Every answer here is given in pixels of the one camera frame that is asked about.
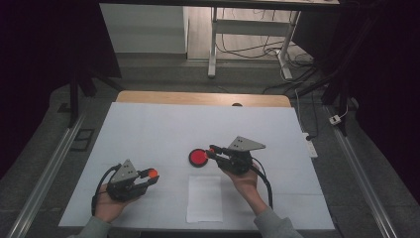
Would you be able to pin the white desk frame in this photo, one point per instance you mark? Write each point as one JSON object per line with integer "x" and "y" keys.
{"x": 251, "y": 27}

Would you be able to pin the black metal stand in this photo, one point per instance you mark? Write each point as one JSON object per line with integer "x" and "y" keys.
{"x": 343, "y": 99}
{"x": 73, "y": 99}

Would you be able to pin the dark desk top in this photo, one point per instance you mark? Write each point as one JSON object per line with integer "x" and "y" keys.
{"x": 214, "y": 3}

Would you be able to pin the dark curtain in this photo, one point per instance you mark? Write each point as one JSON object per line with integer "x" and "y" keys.
{"x": 389, "y": 82}
{"x": 39, "y": 66}

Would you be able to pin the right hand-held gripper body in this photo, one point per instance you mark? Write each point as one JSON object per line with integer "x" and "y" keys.
{"x": 242, "y": 144}

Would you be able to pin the dark floor socket frame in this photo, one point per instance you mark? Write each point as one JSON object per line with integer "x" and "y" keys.
{"x": 82, "y": 139}

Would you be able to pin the small orange stamp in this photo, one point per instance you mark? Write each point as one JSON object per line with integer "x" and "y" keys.
{"x": 211, "y": 150}

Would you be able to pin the person's left hand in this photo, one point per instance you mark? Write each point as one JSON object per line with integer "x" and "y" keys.
{"x": 107, "y": 208}

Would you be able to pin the white power strip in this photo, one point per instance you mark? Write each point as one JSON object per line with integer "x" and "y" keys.
{"x": 310, "y": 147}

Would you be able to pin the small white adapter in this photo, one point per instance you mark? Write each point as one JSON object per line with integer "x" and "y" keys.
{"x": 335, "y": 119}

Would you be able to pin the large white table cover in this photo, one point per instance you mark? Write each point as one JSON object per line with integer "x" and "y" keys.
{"x": 148, "y": 132}

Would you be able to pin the aluminium floor rail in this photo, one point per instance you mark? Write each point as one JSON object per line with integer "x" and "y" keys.
{"x": 49, "y": 172}
{"x": 360, "y": 172}

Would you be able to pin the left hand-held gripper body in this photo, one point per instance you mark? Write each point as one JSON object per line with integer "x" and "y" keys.
{"x": 126, "y": 173}

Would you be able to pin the small white paper sheet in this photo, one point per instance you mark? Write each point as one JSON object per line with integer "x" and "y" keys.
{"x": 204, "y": 201}

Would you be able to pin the dark table grommet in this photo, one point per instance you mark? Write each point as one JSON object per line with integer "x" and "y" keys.
{"x": 236, "y": 104}

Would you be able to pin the white cabinet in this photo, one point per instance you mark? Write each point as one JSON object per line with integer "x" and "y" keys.
{"x": 145, "y": 28}

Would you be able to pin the person's right hand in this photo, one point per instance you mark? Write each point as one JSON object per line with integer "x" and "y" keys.
{"x": 249, "y": 188}

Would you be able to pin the round red ink pad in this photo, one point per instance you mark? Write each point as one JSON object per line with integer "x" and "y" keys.
{"x": 198, "y": 157}

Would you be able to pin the wooden table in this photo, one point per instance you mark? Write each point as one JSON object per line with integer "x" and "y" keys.
{"x": 198, "y": 98}

